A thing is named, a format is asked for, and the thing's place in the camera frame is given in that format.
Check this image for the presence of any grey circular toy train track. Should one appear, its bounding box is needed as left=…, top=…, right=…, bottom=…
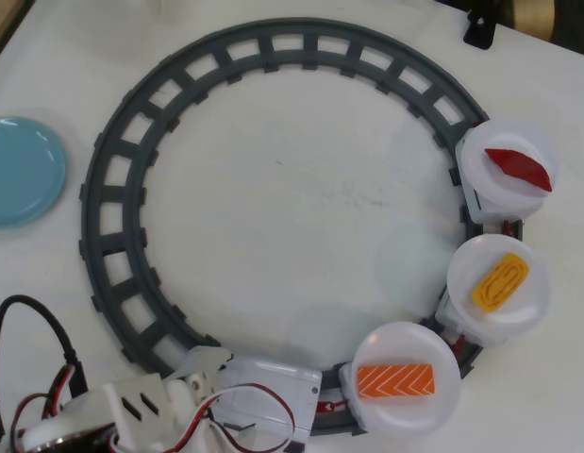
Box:
left=78, top=16, right=526, bottom=438

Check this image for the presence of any tan wooden object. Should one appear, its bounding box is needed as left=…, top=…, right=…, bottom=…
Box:
left=510, top=0, right=557, bottom=42

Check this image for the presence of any red white black servo wire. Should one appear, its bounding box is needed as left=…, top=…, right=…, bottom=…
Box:
left=8, top=362, right=302, bottom=453

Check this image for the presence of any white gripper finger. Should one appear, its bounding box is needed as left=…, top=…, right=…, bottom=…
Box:
left=180, top=347, right=236, bottom=378

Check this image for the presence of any orange salmon sushi piece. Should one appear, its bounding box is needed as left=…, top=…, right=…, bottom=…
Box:
left=356, top=361, right=437, bottom=400

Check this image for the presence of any red tuna sushi piece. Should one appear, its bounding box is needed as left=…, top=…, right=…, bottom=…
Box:
left=484, top=147, right=555, bottom=193

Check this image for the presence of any blue round dish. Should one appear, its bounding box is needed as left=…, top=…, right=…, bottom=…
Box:
left=0, top=115, right=69, bottom=230

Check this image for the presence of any yellow egg sushi piece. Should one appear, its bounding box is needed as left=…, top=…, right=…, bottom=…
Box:
left=470, top=252, right=531, bottom=312

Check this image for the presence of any black camera cable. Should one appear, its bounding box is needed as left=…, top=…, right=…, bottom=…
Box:
left=0, top=294, right=92, bottom=443

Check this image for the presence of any white toy Shinkansen locomotive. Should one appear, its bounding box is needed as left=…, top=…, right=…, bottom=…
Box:
left=210, top=356, right=324, bottom=447

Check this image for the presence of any white round plastic plate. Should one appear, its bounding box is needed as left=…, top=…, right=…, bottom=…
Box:
left=350, top=320, right=462, bottom=433
left=447, top=234, right=553, bottom=339
left=460, top=119, right=560, bottom=214

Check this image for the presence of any dark-tipped gripper finger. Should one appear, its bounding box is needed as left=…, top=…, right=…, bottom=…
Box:
left=187, top=372, right=225, bottom=400

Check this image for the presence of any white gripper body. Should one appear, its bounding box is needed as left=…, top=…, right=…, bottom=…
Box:
left=164, top=379, right=255, bottom=453

